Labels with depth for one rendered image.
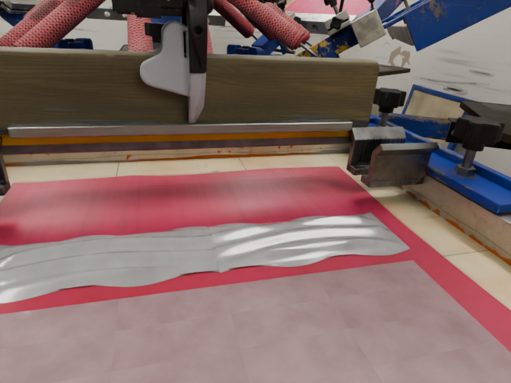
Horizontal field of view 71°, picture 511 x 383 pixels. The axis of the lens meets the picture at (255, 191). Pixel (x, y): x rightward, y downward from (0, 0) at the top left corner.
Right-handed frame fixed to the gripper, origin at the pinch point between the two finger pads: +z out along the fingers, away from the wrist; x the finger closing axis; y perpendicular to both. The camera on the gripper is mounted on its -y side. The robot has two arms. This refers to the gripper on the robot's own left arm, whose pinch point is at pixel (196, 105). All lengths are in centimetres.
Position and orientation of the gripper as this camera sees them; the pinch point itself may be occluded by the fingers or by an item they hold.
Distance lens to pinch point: 40.0
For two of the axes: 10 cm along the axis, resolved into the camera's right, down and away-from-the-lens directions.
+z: -0.5, 9.0, 4.4
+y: -9.6, 0.7, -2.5
